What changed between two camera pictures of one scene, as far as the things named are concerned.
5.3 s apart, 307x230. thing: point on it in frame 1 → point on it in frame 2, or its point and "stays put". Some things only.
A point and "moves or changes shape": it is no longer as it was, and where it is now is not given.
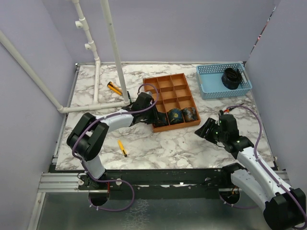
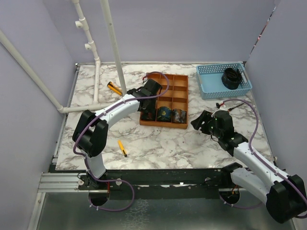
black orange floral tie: [162, 120] moves or changes shape
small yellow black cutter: [121, 146] stays put
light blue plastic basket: [209, 80] stays put
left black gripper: [154, 117] → [152, 106]
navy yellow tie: [175, 116] → [164, 114]
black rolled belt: [231, 78] stays put
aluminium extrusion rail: [62, 182] stays put
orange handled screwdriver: [228, 109] stays put
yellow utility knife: [115, 88] stays put
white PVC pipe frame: [81, 24] stays put
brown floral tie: [189, 114] → [179, 116]
